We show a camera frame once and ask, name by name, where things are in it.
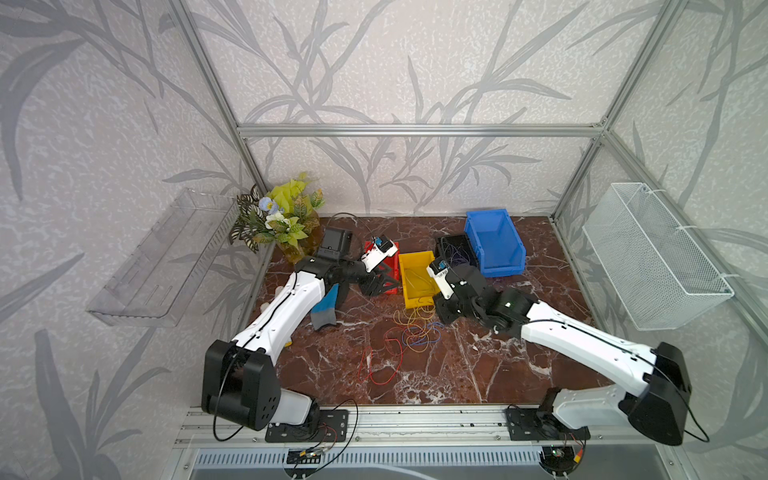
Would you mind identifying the artificial plant in vase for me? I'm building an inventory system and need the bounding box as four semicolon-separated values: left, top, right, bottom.
228;172;325;264

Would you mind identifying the yellow plastic bin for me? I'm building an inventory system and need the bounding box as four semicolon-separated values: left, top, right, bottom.
399;251;440;309

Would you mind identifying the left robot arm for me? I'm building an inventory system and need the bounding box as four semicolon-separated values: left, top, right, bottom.
201;228;398;439

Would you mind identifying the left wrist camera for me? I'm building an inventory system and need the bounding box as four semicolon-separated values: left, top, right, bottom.
361;235;398;273

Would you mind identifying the red plastic bin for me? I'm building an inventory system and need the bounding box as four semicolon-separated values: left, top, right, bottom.
383;242;401;295

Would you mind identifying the clear plastic wall shelf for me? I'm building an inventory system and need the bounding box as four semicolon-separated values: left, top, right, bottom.
86;189;238;328

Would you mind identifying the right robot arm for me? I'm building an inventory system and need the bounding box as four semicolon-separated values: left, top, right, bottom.
426;260;693;446

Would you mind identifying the blue plastic bin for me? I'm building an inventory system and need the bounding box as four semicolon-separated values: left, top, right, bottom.
465;209;526;278

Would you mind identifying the aluminium front rail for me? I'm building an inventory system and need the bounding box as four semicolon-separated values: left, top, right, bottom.
172;403;679;450

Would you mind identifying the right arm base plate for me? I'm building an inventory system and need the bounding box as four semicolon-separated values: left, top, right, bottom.
504;405;591;442

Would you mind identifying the blue grey work glove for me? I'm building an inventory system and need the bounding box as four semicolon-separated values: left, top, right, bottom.
310;284;339;331

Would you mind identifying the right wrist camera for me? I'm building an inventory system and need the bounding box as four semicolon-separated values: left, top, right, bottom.
427;259;454;300

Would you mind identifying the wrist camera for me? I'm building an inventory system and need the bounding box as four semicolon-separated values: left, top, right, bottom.
361;235;398;273
427;259;454;300

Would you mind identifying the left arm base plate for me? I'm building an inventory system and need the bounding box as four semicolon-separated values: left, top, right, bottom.
265;409;352;443

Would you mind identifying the black plastic bin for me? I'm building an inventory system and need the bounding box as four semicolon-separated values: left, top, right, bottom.
435;233;479;267

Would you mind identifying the white wire mesh basket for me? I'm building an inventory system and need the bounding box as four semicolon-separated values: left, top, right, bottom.
583;182;734;331

